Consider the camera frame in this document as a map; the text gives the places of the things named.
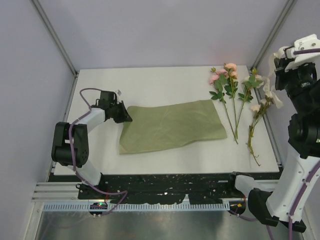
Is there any cream ribbon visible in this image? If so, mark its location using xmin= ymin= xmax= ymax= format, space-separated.
xmin=260 ymin=48 xmax=285 ymax=109

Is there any green wrapping paper sheet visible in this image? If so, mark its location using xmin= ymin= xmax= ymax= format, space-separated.
xmin=119 ymin=99 xmax=227 ymax=155

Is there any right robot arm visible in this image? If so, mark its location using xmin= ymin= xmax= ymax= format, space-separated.
xmin=232 ymin=58 xmax=320 ymax=233

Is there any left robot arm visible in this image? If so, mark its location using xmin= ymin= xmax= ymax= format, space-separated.
xmin=51 ymin=88 xmax=133 ymax=190

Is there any white rose stem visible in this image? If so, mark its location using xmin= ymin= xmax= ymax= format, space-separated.
xmin=235 ymin=67 xmax=264 ymax=132

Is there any pale pink rose stem right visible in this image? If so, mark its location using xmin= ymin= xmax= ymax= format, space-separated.
xmin=246 ymin=93 xmax=274 ymax=167

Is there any pink rose stem middle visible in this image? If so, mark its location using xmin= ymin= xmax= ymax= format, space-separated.
xmin=223 ymin=63 xmax=238 ymax=141

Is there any pink rose stem left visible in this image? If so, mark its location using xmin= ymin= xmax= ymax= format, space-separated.
xmin=209 ymin=67 xmax=238 ymax=144

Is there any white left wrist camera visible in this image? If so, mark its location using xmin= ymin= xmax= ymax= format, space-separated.
xmin=115 ymin=89 xmax=122 ymax=98

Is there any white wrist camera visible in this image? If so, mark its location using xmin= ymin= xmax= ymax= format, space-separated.
xmin=279 ymin=34 xmax=320 ymax=72
xmin=115 ymin=89 xmax=122 ymax=98

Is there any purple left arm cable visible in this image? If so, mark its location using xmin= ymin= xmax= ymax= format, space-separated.
xmin=69 ymin=87 xmax=130 ymax=218

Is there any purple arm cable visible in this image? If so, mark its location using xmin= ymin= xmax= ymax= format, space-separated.
xmin=69 ymin=87 xmax=130 ymax=218
xmin=229 ymin=47 xmax=320 ymax=240

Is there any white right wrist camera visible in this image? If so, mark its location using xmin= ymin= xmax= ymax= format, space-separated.
xmin=279 ymin=34 xmax=320 ymax=72

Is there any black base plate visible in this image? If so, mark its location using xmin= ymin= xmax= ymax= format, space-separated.
xmin=48 ymin=172 xmax=248 ymax=205

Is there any right aluminium frame post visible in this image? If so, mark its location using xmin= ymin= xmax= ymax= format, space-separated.
xmin=248 ymin=0 xmax=297 ymax=71

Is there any aluminium frame post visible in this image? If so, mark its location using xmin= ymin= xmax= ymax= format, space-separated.
xmin=31 ymin=0 xmax=78 ymax=77
xmin=248 ymin=0 xmax=297 ymax=71

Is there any left aluminium frame post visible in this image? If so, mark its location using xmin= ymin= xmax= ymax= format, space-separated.
xmin=31 ymin=0 xmax=78 ymax=77

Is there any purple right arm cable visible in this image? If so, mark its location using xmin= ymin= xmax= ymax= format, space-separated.
xmin=229 ymin=47 xmax=320 ymax=240

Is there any aluminium front rail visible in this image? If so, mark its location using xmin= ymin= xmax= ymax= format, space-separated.
xmin=31 ymin=178 xmax=306 ymax=201

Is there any white slotted cable duct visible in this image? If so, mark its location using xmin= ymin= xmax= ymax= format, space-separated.
xmin=43 ymin=201 xmax=230 ymax=212

